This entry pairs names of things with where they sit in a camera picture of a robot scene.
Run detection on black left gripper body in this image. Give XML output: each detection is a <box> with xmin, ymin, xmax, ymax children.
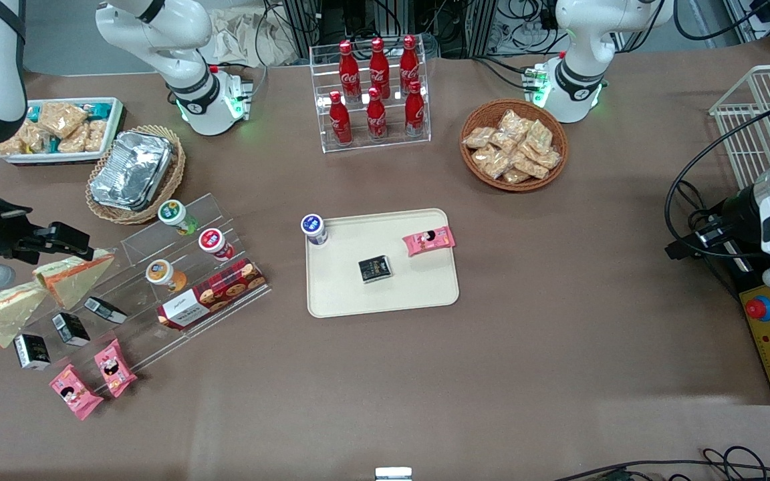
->
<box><xmin>721</xmin><ymin>186</ymin><xmax>763</xmax><ymax>245</ymax></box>

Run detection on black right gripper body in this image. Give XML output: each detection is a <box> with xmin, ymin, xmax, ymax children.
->
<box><xmin>0</xmin><ymin>199</ymin><xmax>41</xmax><ymax>263</ymax></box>

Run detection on triangle sandwich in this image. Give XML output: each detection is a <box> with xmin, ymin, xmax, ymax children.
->
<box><xmin>33</xmin><ymin>249</ymin><xmax>118</xmax><ymax>311</ymax></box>
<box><xmin>0</xmin><ymin>281</ymin><xmax>49</xmax><ymax>349</ymax></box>

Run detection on beige plastic serving tray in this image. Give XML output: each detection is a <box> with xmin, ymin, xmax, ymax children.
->
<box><xmin>305</xmin><ymin>208</ymin><xmax>461</xmax><ymax>319</ymax></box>

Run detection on small black drink carton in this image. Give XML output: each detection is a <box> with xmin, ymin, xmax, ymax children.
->
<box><xmin>52</xmin><ymin>312</ymin><xmax>91</xmax><ymax>348</ymax></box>
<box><xmin>358</xmin><ymin>255</ymin><xmax>394</xmax><ymax>285</ymax></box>
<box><xmin>84</xmin><ymin>297</ymin><xmax>128</xmax><ymax>326</ymax></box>
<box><xmin>13</xmin><ymin>333</ymin><xmax>52</xmax><ymax>371</ymax></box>

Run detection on clear acrylic tiered stand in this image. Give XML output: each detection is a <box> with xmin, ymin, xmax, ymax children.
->
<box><xmin>1</xmin><ymin>193</ymin><xmax>273</xmax><ymax>395</ymax></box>

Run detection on stacked aluminium foil containers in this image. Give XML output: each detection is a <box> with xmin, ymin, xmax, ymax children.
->
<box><xmin>90</xmin><ymin>131</ymin><xmax>174</xmax><ymax>212</ymax></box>

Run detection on orange lid drink bottle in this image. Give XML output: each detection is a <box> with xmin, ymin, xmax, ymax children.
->
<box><xmin>145</xmin><ymin>259</ymin><xmax>188</xmax><ymax>293</ymax></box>

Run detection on green lid drink bottle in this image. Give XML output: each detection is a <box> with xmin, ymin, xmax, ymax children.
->
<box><xmin>158</xmin><ymin>199</ymin><xmax>199</xmax><ymax>236</ymax></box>

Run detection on white rectangular plastic bin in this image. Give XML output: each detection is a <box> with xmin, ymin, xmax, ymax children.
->
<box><xmin>0</xmin><ymin>98</ymin><xmax>125</xmax><ymax>166</ymax></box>

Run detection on oval tan wicker basket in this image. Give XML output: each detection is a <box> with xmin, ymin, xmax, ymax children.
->
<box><xmin>86</xmin><ymin>125</ymin><xmax>186</xmax><ymax>225</ymax></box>

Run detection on pink snack packet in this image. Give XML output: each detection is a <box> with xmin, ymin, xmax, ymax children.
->
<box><xmin>49</xmin><ymin>364</ymin><xmax>105</xmax><ymax>422</ymax></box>
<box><xmin>403</xmin><ymin>226</ymin><xmax>457</xmax><ymax>259</ymax></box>
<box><xmin>94</xmin><ymin>339</ymin><xmax>139</xmax><ymax>399</ymax></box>

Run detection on red lid drink bottle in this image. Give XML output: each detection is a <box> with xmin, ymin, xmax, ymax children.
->
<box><xmin>199</xmin><ymin>228</ymin><xmax>235</xmax><ymax>262</ymax></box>

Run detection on red plaid cookie box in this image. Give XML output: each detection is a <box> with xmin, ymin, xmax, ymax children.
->
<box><xmin>156</xmin><ymin>259</ymin><xmax>268</xmax><ymax>331</ymax></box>

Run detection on round brown wicker basket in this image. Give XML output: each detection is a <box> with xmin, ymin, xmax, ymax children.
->
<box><xmin>460</xmin><ymin>99</ymin><xmax>569</xmax><ymax>193</ymax></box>

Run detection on blue lid drink bottle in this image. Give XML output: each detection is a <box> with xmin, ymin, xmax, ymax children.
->
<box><xmin>301</xmin><ymin>214</ymin><xmax>330</xmax><ymax>247</ymax></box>

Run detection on beige cloth bag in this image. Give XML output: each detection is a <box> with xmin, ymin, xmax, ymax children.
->
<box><xmin>210</xmin><ymin>5</ymin><xmax>307</xmax><ymax>68</ymax></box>

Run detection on red cola bottle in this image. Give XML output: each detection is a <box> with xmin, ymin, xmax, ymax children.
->
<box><xmin>369</xmin><ymin>37</ymin><xmax>391</xmax><ymax>100</ymax></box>
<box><xmin>400</xmin><ymin>35</ymin><xmax>421</xmax><ymax>94</ymax></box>
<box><xmin>339</xmin><ymin>40</ymin><xmax>362</xmax><ymax>103</ymax></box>
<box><xmin>404</xmin><ymin>80</ymin><xmax>426</xmax><ymax>138</ymax></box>
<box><xmin>366</xmin><ymin>87</ymin><xmax>388</xmax><ymax>142</ymax></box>
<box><xmin>329</xmin><ymin>91</ymin><xmax>353</xmax><ymax>146</ymax></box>

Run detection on clear acrylic bottle rack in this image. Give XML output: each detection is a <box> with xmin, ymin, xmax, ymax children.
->
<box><xmin>309</xmin><ymin>35</ymin><xmax>432</xmax><ymax>155</ymax></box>

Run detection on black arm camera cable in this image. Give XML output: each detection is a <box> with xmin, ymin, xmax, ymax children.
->
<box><xmin>664</xmin><ymin>107</ymin><xmax>770</xmax><ymax>263</ymax></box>

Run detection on white wire basket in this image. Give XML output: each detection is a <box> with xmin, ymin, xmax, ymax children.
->
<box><xmin>709</xmin><ymin>65</ymin><xmax>770</xmax><ymax>192</ymax></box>

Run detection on black cable bundle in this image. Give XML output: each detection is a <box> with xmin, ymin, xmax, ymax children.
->
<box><xmin>551</xmin><ymin>446</ymin><xmax>770</xmax><ymax>481</ymax></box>

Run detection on grey aluminium equipment frame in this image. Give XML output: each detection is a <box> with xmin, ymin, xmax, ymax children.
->
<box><xmin>281</xmin><ymin>0</ymin><xmax>501</xmax><ymax>58</ymax></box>

